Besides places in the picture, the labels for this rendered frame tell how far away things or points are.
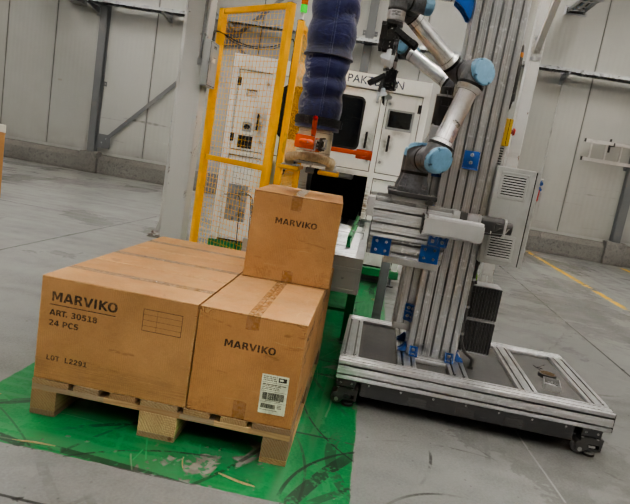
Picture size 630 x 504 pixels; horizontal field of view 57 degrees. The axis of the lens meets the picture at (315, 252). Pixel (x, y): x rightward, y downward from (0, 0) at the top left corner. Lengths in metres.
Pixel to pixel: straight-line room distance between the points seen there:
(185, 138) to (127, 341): 2.17
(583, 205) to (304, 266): 10.44
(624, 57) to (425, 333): 10.56
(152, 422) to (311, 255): 0.97
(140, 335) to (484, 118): 1.84
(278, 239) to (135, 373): 0.86
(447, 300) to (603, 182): 10.02
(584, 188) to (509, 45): 9.84
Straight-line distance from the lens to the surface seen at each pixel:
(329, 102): 2.79
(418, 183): 2.70
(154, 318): 2.18
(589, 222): 12.79
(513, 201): 2.91
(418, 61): 3.30
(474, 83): 2.68
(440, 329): 3.01
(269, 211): 2.60
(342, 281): 3.28
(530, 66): 6.28
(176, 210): 4.17
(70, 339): 2.35
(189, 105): 4.14
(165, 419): 2.30
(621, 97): 12.96
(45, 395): 2.47
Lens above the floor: 1.13
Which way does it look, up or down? 9 degrees down
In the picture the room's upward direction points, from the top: 10 degrees clockwise
